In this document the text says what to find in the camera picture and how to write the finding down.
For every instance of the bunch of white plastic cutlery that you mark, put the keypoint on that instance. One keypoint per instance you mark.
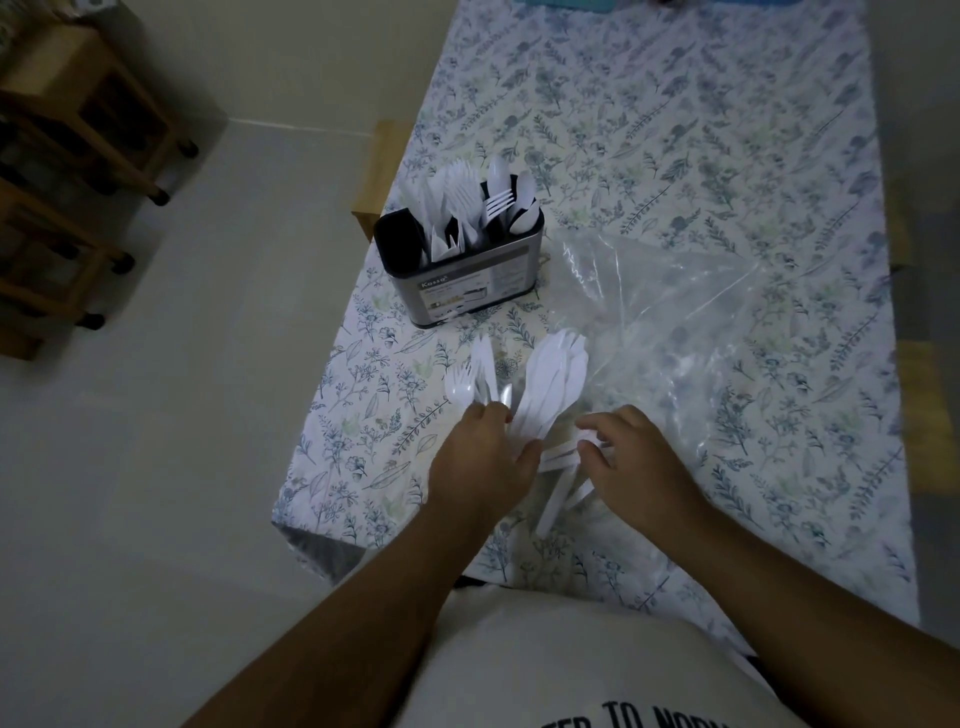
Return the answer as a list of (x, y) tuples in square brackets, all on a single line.
[(457, 187)]

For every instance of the clear plastic bag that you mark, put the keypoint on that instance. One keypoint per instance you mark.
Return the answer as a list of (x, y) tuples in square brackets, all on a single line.
[(660, 300)]

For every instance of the person's right hand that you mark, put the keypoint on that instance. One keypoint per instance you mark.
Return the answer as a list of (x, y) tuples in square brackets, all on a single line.
[(645, 480)]

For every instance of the person's right forearm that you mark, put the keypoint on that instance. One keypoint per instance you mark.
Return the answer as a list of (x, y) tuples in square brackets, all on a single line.
[(802, 615)]

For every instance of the pile of white plastic cutlery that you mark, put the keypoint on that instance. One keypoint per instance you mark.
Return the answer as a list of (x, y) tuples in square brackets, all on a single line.
[(555, 375)]

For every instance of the person's left forearm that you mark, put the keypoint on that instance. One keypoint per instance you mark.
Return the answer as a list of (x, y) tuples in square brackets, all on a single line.
[(352, 637)]

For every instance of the person's left hand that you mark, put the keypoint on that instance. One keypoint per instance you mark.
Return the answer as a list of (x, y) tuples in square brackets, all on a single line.
[(480, 472)]

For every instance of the blue floral tablecloth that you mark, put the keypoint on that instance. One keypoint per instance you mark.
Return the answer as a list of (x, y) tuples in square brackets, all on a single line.
[(712, 112)]

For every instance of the steel cutlery caddy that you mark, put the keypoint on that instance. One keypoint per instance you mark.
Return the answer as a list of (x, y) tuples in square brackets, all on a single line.
[(465, 292)]

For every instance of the wooden stool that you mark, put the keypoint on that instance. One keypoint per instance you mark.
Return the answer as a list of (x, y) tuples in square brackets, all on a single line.
[(94, 274), (52, 52), (379, 172), (926, 412)]

